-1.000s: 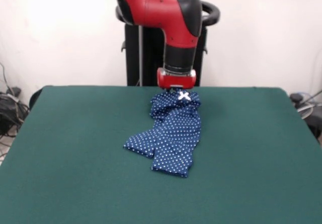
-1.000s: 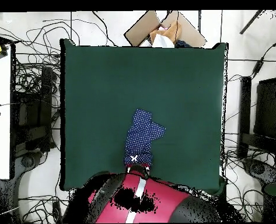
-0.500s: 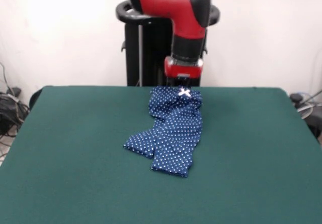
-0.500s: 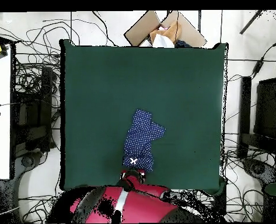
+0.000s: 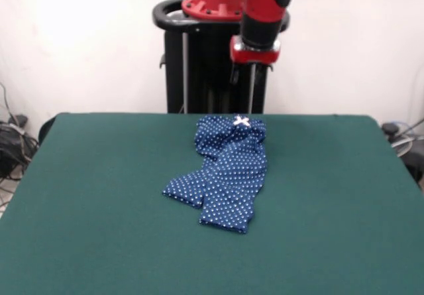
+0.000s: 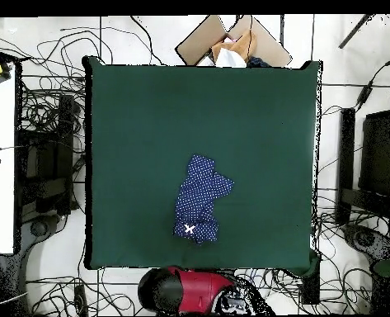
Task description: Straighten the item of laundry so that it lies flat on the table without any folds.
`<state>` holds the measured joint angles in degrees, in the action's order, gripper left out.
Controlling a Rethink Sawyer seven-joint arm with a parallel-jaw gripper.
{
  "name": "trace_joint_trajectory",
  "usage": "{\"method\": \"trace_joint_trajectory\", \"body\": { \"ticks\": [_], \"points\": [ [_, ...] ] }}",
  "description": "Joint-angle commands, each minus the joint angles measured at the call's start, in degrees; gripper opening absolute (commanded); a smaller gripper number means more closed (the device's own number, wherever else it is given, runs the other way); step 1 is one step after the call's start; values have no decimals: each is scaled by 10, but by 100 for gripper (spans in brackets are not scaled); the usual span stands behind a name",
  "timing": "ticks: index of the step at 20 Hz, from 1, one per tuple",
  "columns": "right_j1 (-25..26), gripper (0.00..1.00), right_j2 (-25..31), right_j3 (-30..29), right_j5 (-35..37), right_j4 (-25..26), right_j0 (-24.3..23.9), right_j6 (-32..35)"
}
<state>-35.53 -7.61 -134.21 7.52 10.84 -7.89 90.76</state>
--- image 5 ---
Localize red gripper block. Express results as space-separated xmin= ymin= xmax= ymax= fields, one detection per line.
xmin=230 ymin=35 xmax=283 ymax=85

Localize blue polka dot pants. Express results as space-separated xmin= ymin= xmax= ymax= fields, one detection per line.
xmin=161 ymin=113 xmax=270 ymax=235

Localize grey round plate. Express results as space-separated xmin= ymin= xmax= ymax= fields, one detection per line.
xmin=390 ymin=135 xmax=415 ymax=156

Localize dark green table cloth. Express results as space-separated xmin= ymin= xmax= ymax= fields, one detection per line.
xmin=0 ymin=111 xmax=424 ymax=295

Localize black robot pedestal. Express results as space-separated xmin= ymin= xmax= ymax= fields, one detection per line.
xmin=152 ymin=0 xmax=292 ymax=114

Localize black cable tangle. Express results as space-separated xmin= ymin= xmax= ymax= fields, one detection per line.
xmin=0 ymin=82 xmax=40 ymax=180

